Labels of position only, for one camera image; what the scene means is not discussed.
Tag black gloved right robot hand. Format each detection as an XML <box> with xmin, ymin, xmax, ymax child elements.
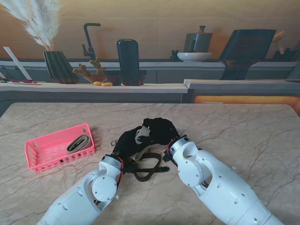
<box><xmin>142</xmin><ymin>117</ymin><xmax>181</xmax><ymax>147</ymax></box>

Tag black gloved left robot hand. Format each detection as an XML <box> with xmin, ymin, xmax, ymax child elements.
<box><xmin>112</xmin><ymin>126</ymin><xmax>153</xmax><ymax>159</ymax></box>

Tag beige woven belt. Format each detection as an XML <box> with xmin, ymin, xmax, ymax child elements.
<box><xmin>66</xmin><ymin>135</ymin><xmax>91</xmax><ymax>155</ymax></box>
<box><xmin>127</xmin><ymin>125</ymin><xmax>151</xmax><ymax>162</ymax></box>

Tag dark brown woven belt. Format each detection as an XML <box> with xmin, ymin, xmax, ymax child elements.
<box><xmin>111</xmin><ymin>140</ymin><xmax>171</xmax><ymax>183</ymax></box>

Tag pink plastic storage basket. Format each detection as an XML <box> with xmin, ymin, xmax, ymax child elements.
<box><xmin>24</xmin><ymin>123</ymin><xmax>96</xmax><ymax>173</ymax></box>

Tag grey kitchen counter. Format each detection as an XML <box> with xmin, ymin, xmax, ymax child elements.
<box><xmin>0</xmin><ymin>58</ymin><xmax>300</xmax><ymax>83</ymax></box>

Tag wooden bowl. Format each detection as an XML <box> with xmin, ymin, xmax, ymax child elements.
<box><xmin>82</xmin><ymin>75</ymin><xmax>109</xmax><ymax>84</ymax></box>

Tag black tall cylinder appliance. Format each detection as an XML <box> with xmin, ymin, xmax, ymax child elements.
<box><xmin>116</xmin><ymin>38</ymin><xmax>141</xmax><ymax>80</ymax></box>

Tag light wooden counter shelf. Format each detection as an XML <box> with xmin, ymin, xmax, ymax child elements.
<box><xmin>0</xmin><ymin>82</ymin><xmax>189</xmax><ymax>94</ymax></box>

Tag white ceramic bowl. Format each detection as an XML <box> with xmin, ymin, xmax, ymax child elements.
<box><xmin>177</xmin><ymin>52</ymin><xmax>213</xmax><ymax>62</ymax></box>

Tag green cactus plant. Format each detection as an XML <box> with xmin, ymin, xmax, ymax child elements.
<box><xmin>72</xmin><ymin>57</ymin><xmax>107</xmax><ymax>77</ymax></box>

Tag pale stone counter slab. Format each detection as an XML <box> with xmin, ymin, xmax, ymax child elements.
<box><xmin>183</xmin><ymin>79</ymin><xmax>300</xmax><ymax>90</ymax></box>

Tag grey lidded pot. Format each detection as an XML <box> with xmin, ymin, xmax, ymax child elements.
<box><xmin>183</xmin><ymin>25</ymin><xmax>213</xmax><ymax>53</ymax></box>

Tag dark ribbed vase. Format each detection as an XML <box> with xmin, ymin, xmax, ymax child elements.
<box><xmin>43</xmin><ymin>51</ymin><xmax>79</xmax><ymax>84</ymax></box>

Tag black kitchen faucet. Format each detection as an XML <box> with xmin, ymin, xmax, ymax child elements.
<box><xmin>82</xmin><ymin>22</ymin><xmax>101</xmax><ymax>61</ymax></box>

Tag black angled slab stand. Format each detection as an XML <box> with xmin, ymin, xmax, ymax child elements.
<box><xmin>218</xmin><ymin>29</ymin><xmax>277</xmax><ymax>81</ymax></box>

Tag white plate with red food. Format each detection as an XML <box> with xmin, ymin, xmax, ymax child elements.
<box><xmin>6</xmin><ymin>79</ymin><xmax>43</xmax><ymax>85</ymax></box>

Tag white leaning board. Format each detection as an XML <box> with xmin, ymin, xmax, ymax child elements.
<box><xmin>3</xmin><ymin>46</ymin><xmax>33</xmax><ymax>81</ymax></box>

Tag black utensil holder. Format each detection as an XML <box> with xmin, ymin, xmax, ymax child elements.
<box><xmin>273</xmin><ymin>47</ymin><xmax>300</xmax><ymax>62</ymax></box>

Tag white pampas grass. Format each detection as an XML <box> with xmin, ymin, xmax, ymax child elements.
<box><xmin>0</xmin><ymin>0</ymin><xmax>63</xmax><ymax>52</ymax></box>

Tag yellow kitchen utensils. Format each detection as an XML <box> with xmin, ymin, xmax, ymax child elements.
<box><xmin>271</xmin><ymin>30</ymin><xmax>287</xmax><ymax>44</ymax></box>

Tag red black right arm cable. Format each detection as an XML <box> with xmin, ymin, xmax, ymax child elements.
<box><xmin>165</xmin><ymin>140</ymin><xmax>173</xmax><ymax>158</ymax></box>

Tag red black arm cable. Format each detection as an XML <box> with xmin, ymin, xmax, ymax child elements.
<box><xmin>116</xmin><ymin>156</ymin><xmax>125</xmax><ymax>188</ymax></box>
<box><xmin>165</xmin><ymin>140</ymin><xmax>173</xmax><ymax>158</ymax></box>

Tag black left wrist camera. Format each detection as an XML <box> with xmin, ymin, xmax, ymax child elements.
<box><xmin>122</xmin><ymin>161</ymin><xmax>134</xmax><ymax>174</ymax></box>

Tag red black left arm cable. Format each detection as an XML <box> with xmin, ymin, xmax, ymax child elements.
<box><xmin>116</xmin><ymin>156</ymin><xmax>125</xmax><ymax>188</ymax></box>

